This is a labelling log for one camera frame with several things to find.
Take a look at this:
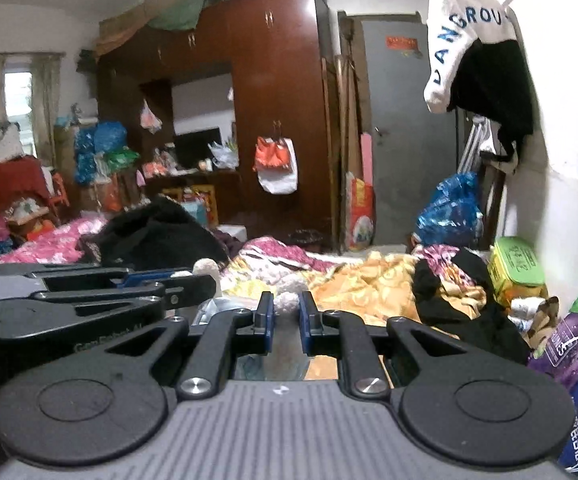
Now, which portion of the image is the black clothes pile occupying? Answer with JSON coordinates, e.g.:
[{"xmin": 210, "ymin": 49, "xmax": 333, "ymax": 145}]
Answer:
[{"xmin": 76, "ymin": 196, "xmax": 229, "ymax": 271}]

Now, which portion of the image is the orange yellow blanket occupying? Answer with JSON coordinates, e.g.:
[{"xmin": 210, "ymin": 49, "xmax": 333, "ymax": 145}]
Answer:
[{"xmin": 310, "ymin": 246, "xmax": 487, "ymax": 347}]

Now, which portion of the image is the black television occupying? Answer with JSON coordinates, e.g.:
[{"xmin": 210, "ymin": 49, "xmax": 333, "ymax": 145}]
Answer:
[{"xmin": 174, "ymin": 128, "xmax": 222, "ymax": 169}]

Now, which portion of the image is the blue plastic bag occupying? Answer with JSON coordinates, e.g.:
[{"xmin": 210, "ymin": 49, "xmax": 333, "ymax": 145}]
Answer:
[{"xmin": 416, "ymin": 172, "xmax": 482, "ymax": 247}]

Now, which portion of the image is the orange white hanging bag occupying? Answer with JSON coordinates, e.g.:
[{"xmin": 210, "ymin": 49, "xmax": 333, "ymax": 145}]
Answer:
[{"xmin": 253, "ymin": 136, "xmax": 299, "ymax": 195}]

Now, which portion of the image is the green lunch box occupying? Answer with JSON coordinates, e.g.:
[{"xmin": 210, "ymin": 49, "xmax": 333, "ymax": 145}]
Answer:
[{"xmin": 487, "ymin": 236, "xmax": 548, "ymax": 308}]

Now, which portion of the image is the red brown wardrobe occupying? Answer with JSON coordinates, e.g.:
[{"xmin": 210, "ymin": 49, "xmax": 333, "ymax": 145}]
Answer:
[{"xmin": 97, "ymin": 0, "xmax": 337, "ymax": 245}]

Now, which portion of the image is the grey metal door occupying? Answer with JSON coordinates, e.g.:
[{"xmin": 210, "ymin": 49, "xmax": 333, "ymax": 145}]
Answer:
[{"xmin": 362, "ymin": 20, "xmax": 458, "ymax": 245}]

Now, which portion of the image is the white black hanging hoodie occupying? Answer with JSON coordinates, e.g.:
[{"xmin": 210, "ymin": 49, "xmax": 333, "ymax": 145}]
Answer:
[{"xmin": 423, "ymin": 0, "xmax": 534, "ymax": 174}]

